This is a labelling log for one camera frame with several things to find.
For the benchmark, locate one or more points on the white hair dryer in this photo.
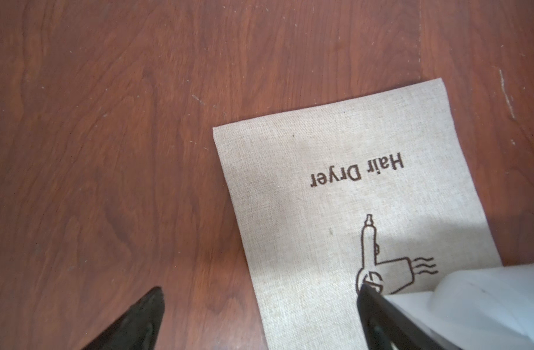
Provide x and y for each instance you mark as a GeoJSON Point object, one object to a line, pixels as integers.
{"type": "Point", "coordinates": [479, 309]}

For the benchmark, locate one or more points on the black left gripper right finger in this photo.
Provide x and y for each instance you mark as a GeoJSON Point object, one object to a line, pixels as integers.
{"type": "Point", "coordinates": [386, 327]}

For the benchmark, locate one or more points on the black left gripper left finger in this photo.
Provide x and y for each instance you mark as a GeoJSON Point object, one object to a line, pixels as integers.
{"type": "Point", "coordinates": [137, 328]}

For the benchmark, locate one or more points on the beige linen drawstring bag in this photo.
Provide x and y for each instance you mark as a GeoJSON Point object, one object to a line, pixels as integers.
{"type": "Point", "coordinates": [374, 189]}

